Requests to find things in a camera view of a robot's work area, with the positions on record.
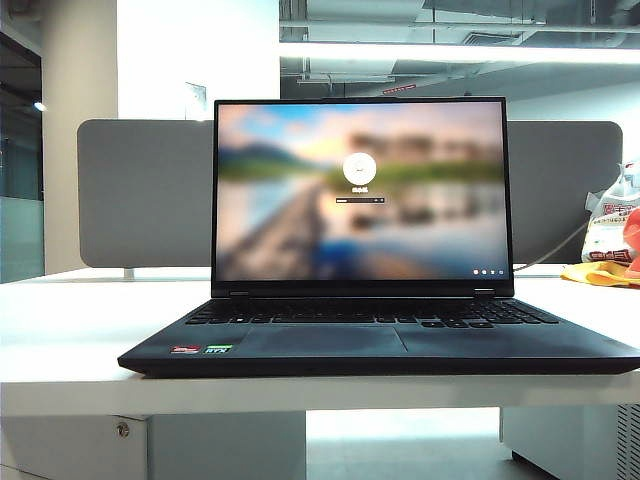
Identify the ceiling air vent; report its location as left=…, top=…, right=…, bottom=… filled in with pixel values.
left=460, top=30, right=526, bottom=47

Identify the white printed plastic bag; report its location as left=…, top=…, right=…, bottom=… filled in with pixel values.
left=581, top=159, right=640, bottom=265

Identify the long ceiling light strip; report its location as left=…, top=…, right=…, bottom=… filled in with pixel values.
left=278, top=41, right=640, bottom=65

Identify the white vented cabinet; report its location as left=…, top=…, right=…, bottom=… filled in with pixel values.
left=498, top=403, right=640, bottom=480

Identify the yellow cloth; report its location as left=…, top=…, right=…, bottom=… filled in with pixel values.
left=558, top=260, right=640, bottom=290

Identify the silver wall plate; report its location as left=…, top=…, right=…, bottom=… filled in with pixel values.
left=183, top=81, right=208, bottom=121

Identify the grey fabric desk divider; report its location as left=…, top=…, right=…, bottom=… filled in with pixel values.
left=76, top=118, right=624, bottom=269

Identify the orange red object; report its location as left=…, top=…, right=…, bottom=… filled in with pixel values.
left=621, top=207, right=640, bottom=281

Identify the white drawer cabinet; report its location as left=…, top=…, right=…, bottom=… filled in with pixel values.
left=0, top=412, right=307, bottom=480

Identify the grey power cable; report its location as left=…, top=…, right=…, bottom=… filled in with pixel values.
left=513, top=219, right=589, bottom=274

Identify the dark grey laptop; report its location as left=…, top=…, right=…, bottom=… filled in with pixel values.
left=117, top=96, right=640, bottom=379

